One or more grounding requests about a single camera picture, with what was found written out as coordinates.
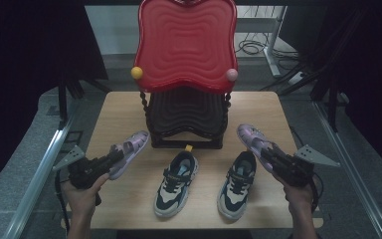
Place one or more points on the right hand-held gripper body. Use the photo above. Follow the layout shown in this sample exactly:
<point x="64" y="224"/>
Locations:
<point x="293" y="171"/>

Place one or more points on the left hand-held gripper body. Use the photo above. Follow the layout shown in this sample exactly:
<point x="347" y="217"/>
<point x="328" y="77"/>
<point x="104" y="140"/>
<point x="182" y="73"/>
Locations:
<point x="86" y="171"/>

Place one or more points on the purple sandal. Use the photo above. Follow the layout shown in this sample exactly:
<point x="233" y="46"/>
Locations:
<point x="136" y="141"/>
<point x="250" y="137"/>

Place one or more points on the navy and beige sneaker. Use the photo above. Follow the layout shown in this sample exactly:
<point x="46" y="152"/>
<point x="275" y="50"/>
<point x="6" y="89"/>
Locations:
<point x="233" y="199"/>
<point x="174" y="192"/>

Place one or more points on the red and black shoe rack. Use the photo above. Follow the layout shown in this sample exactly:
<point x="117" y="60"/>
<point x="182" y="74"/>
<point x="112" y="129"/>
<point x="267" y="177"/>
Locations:
<point x="185" y="43"/>

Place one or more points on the person's right hand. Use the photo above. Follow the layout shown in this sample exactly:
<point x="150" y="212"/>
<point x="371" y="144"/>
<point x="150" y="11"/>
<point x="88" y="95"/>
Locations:
<point x="300" y="197"/>

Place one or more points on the person's left hand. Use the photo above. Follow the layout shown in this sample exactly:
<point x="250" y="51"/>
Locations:
<point x="81" y="200"/>

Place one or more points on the black metal stand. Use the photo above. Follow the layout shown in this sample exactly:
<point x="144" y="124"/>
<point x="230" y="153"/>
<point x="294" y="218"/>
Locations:
<point x="62" y="99"/>
<point x="332" y="99"/>

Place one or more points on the white power strip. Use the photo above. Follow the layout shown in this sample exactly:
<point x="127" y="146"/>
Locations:
<point x="295" y="78"/>

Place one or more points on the white metal desk leg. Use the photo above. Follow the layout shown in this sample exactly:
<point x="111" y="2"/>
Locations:
<point x="273" y="43"/>

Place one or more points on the black curtain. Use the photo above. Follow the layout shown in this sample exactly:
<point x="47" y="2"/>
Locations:
<point x="20" y="66"/>
<point x="371" y="83"/>

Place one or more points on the aluminium rail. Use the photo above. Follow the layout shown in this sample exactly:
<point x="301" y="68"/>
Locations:
<point x="351" y="186"/>
<point x="36" y="186"/>

